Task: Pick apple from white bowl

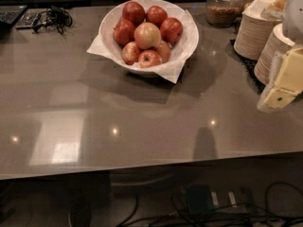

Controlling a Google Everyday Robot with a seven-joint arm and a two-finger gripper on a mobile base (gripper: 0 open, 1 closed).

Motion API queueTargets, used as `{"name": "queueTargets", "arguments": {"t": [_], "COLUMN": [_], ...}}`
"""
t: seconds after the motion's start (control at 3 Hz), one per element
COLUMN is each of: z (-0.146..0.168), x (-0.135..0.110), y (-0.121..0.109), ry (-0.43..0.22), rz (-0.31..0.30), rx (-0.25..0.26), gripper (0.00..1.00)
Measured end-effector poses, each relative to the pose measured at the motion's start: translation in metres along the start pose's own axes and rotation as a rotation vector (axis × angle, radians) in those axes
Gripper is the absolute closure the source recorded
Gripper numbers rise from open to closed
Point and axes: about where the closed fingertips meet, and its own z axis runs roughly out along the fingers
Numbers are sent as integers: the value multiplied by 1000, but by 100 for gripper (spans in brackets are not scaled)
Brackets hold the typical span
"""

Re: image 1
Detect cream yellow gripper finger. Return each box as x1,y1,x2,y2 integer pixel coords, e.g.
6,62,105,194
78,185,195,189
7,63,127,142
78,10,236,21
257,46,303,113

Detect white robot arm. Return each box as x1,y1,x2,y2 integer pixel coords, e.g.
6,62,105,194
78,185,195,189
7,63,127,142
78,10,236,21
257,0,303,113

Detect white bowl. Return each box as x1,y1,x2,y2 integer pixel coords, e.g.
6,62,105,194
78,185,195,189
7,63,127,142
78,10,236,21
88,0,199,82

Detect red apple front right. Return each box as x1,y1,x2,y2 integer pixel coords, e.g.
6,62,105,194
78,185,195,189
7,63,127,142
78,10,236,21
155,41,170,63

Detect red apple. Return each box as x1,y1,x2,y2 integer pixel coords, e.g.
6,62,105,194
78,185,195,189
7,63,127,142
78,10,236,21
113,19,135,45
146,6,168,27
155,41,170,63
122,1,145,26
138,50,162,68
160,17,183,44
122,42,141,65

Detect red apple front middle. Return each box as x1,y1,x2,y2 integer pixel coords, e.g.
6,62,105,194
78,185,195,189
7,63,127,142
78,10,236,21
138,50,162,68

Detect red apple top middle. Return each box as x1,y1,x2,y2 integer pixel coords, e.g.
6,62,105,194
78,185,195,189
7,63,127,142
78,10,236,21
146,6,168,27

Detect pale yellow-red centre apple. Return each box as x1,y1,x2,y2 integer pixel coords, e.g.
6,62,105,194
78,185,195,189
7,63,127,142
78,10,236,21
134,22,162,50

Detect red apple front left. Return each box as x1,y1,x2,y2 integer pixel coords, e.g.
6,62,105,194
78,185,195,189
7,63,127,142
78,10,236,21
122,42,141,65

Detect red apple top left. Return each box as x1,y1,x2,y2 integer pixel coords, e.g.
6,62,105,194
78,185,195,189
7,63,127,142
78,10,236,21
122,1,145,26

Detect stack of paper plates right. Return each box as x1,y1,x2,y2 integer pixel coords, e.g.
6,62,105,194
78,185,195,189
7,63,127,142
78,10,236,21
254,24,294,85

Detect stack of paper plates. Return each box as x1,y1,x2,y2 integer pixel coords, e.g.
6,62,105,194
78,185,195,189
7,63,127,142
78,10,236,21
254,24,294,85
234,0,281,61

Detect black mat under plates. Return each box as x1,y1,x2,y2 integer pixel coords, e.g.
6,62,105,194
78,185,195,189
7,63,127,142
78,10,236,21
234,50,265,95

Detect stack of paper plates left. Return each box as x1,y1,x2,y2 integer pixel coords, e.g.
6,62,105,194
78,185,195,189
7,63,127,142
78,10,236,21
234,0,281,61

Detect glass jar with nuts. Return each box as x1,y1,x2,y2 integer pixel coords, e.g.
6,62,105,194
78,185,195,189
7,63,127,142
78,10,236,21
205,0,244,27

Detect white paper napkin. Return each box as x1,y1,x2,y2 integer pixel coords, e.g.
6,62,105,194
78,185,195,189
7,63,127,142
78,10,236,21
87,6,199,83

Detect black power adapter on floor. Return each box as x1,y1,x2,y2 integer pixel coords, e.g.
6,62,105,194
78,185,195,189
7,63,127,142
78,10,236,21
186,184,214,215

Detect black laptop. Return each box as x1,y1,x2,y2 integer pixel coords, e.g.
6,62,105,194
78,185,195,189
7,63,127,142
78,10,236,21
0,5,27,28

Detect black floor cables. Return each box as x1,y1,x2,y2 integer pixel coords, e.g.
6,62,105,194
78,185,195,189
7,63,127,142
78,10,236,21
115,182,303,227

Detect black tangled cable bundle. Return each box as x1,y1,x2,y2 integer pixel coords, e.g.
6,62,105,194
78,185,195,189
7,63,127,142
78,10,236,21
15,5,74,35

